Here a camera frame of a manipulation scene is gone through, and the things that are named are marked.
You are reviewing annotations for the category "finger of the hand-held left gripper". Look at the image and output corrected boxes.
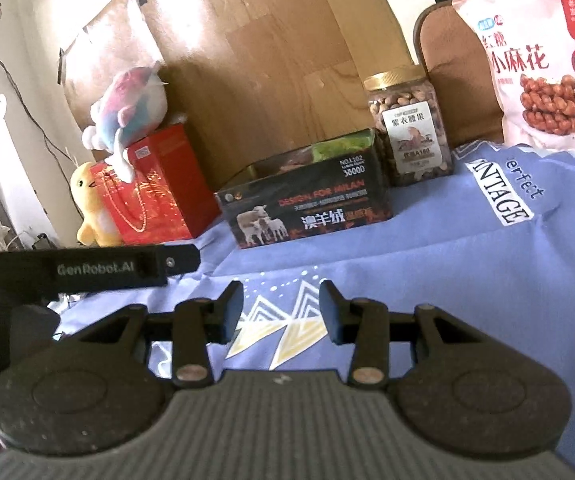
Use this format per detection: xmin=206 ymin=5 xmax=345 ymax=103
xmin=160 ymin=244 xmax=202 ymax=277

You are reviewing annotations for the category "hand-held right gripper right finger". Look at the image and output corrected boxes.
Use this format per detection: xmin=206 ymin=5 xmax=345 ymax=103
xmin=319 ymin=280 xmax=493 ymax=387

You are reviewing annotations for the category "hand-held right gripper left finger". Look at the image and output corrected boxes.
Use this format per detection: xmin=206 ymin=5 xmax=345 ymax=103
xmin=70 ymin=280 xmax=246 ymax=387

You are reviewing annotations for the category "black box with sheep print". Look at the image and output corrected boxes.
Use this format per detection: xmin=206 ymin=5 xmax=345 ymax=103
xmin=216 ymin=128 xmax=394 ymax=250

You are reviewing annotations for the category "green snack packet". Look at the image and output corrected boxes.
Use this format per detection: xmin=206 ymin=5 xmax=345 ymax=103
xmin=312 ymin=130 xmax=374 ymax=161

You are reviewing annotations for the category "red patterned bag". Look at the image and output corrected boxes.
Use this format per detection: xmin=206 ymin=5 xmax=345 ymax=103
xmin=90 ymin=125 xmax=223 ymax=247

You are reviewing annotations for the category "yellow plush duck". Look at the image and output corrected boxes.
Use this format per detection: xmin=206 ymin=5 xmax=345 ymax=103
xmin=70 ymin=161 xmax=118 ymax=247

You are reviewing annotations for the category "blue printed bed sheet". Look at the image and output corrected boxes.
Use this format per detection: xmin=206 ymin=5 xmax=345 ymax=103
xmin=55 ymin=140 xmax=575 ymax=480

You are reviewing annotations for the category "pink and blue plush dolphin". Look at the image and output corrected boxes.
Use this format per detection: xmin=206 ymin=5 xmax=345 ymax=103
xmin=82 ymin=62 xmax=168 ymax=183

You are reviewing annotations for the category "nut jar with gold lid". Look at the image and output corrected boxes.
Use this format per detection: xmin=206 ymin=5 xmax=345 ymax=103
xmin=363 ymin=65 xmax=454 ymax=187

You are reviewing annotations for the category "wooden board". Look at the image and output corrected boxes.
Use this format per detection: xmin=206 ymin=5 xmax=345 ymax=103
xmin=60 ymin=0 xmax=418 ymax=196

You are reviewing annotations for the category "brown chair back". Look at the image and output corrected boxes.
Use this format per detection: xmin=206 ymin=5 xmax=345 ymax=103
xmin=413 ymin=4 xmax=508 ymax=147

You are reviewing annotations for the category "large pink snack bag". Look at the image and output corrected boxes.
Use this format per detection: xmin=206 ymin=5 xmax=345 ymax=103
xmin=451 ymin=0 xmax=575 ymax=153

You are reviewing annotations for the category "thin black cable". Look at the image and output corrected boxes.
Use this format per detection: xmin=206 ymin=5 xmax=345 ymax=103
xmin=0 ymin=0 xmax=98 ymax=171

